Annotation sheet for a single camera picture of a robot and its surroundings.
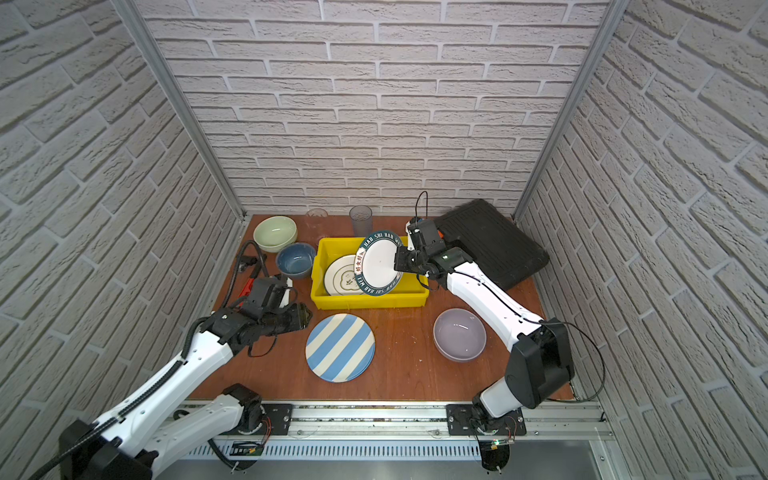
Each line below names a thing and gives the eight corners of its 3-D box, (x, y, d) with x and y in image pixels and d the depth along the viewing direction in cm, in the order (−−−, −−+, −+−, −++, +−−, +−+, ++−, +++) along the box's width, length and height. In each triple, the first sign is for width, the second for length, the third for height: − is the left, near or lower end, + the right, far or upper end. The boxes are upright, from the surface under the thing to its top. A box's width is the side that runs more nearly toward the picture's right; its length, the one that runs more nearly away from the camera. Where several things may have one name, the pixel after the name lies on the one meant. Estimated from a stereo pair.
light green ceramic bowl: (253, 256, 107) (247, 245, 102) (264, 226, 117) (259, 215, 112) (295, 257, 108) (290, 246, 103) (303, 226, 117) (299, 215, 112)
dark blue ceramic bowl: (275, 286, 99) (269, 277, 95) (285, 252, 109) (280, 242, 104) (310, 287, 100) (306, 277, 95) (317, 252, 109) (314, 242, 104)
